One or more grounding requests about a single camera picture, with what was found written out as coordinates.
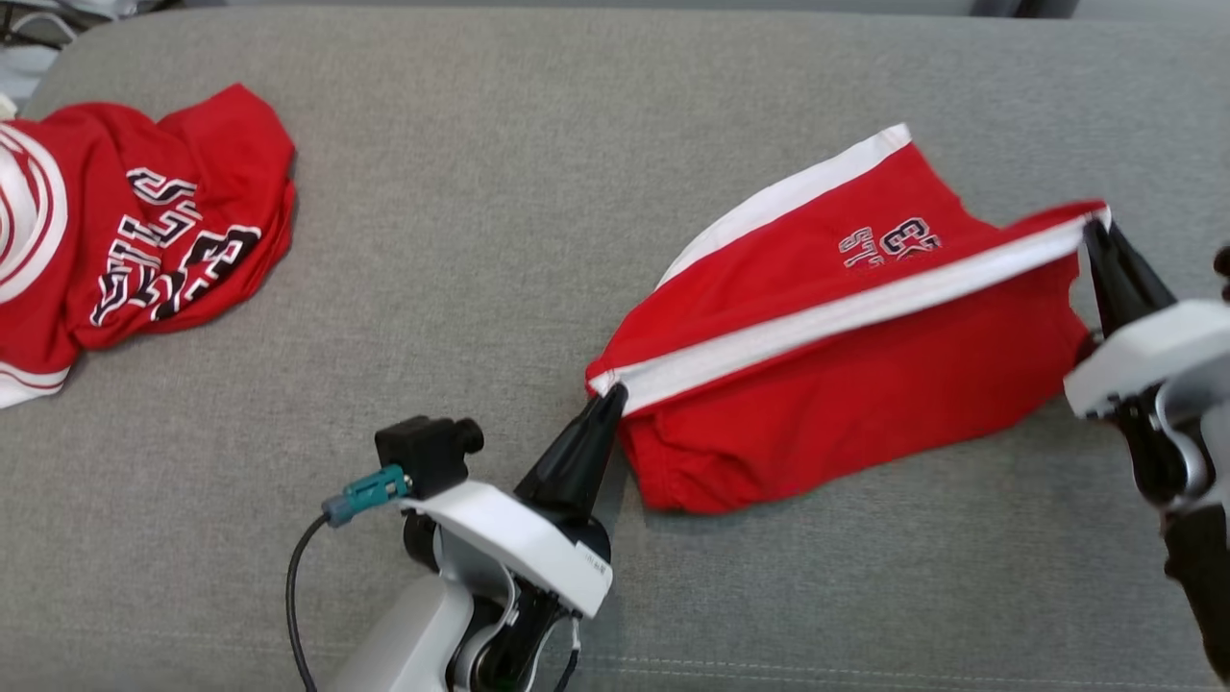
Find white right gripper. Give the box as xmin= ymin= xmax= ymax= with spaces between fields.
xmin=1062 ymin=219 xmax=1230 ymax=421

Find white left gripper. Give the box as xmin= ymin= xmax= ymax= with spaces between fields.
xmin=399 ymin=383 xmax=628 ymax=618

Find red shorts with white stripes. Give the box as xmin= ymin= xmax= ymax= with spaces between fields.
xmin=586 ymin=123 xmax=1111 ymax=515

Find red Bulls 23 jersey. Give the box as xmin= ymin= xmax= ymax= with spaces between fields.
xmin=0 ymin=84 xmax=297 ymax=409

